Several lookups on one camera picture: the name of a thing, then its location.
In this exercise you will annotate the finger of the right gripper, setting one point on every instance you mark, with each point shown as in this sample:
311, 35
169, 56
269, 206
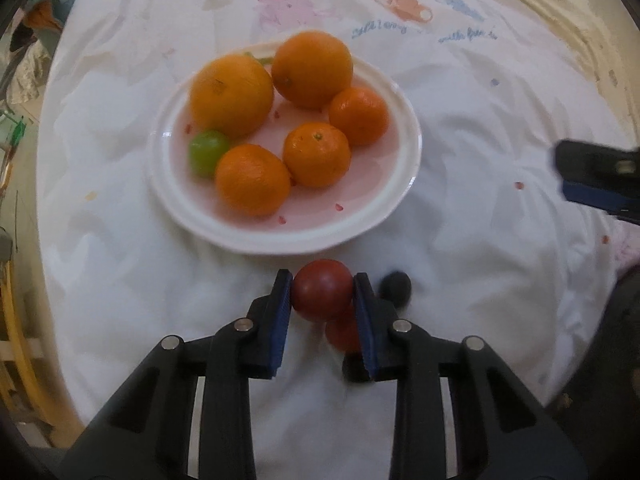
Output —
594, 197
597, 166

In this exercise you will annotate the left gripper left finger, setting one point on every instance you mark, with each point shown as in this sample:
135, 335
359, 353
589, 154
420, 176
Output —
143, 431

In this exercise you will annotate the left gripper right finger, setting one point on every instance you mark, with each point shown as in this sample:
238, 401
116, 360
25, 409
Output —
502, 431

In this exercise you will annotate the red cherry tomato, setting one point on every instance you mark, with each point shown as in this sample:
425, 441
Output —
342, 334
322, 291

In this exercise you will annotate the small orange tangerine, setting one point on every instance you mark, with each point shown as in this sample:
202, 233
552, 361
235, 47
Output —
361, 114

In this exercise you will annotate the bumpy orange mandarin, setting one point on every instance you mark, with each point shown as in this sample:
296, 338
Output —
317, 154

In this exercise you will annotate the green small fruit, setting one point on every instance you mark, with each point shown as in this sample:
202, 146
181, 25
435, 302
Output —
205, 151

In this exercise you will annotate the large smooth orange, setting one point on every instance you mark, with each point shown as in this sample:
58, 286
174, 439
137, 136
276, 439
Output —
312, 67

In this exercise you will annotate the large oval orange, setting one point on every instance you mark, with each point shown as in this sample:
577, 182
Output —
232, 94

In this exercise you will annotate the white cartoon print bedsheet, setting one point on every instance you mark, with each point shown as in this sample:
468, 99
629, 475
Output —
134, 249

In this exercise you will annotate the dark plum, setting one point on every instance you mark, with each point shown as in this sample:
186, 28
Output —
396, 288

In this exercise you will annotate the pink strawberry ceramic plate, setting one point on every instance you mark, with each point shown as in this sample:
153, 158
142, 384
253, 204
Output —
311, 219

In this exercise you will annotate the grey orange cushion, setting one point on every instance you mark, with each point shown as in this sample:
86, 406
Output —
50, 5

